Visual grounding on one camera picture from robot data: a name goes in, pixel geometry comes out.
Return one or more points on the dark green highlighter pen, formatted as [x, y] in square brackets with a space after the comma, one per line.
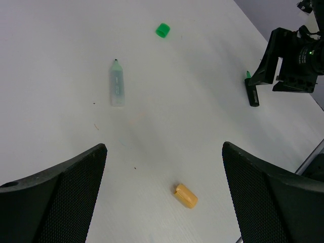
[251, 92]

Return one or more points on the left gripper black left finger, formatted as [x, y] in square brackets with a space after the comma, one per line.
[56, 204]

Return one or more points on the orange pen cap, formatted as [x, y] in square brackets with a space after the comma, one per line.
[185, 196]

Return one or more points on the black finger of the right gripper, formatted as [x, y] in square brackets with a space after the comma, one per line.
[276, 48]

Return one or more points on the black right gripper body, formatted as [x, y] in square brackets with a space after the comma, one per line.
[302, 62]

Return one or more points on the bright green pen cap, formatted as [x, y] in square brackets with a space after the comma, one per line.
[162, 30]

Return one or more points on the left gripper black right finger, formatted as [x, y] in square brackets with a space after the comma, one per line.
[272, 204]

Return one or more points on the translucent green highlighter pen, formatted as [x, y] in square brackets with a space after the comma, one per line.
[116, 85]

